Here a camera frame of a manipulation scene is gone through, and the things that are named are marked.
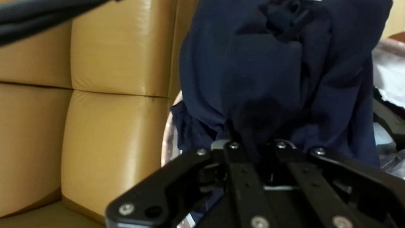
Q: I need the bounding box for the brown leather sofa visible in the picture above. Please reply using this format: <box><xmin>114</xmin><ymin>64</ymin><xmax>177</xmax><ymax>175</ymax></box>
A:
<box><xmin>0</xmin><ymin>0</ymin><xmax>198</xmax><ymax>228</ymax></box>

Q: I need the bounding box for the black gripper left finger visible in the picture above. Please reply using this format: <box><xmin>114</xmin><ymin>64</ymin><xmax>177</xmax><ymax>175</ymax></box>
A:
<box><xmin>106</xmin><ymin>141</ymin><xmax>272</xmax><ymax>228</ymax></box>

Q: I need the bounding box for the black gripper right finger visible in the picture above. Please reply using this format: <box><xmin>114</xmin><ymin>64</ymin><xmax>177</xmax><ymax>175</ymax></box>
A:
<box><xmin>269</xmin><ymin>140</ymin><xmax>405</xmax><ymax>228</ymax></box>

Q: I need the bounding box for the navy blue tank top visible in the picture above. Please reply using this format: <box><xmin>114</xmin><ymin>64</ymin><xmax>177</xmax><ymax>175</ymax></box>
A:
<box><xmin>172</xmin><ymin>0</ymin><xmax>392</xmax><ymax>166</ymax></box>

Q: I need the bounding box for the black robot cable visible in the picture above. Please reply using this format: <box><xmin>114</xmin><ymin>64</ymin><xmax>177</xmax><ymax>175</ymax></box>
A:
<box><xmin>0</xmin><ymin>0</ymin><xmax>111</xmax><ymax>47</ymax></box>

